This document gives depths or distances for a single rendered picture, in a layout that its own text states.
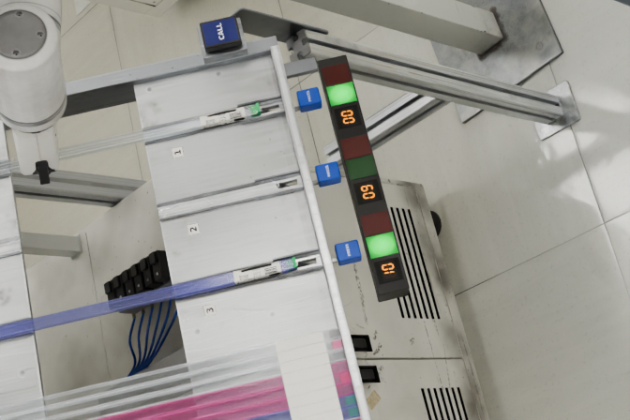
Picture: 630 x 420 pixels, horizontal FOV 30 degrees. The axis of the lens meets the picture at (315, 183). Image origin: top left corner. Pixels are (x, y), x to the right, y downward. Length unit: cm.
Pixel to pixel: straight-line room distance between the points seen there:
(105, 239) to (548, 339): 80
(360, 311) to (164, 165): 56
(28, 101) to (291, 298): 40
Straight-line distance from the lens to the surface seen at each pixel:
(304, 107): 156
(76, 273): 211
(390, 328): 201
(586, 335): 210
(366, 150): 155
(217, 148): 155
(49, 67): 131
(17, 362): 151
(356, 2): 198
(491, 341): 221
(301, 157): 151
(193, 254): 150
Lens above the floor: 176
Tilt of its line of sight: 44 degrees down
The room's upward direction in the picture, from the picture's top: 82 degrees counter-clockwise
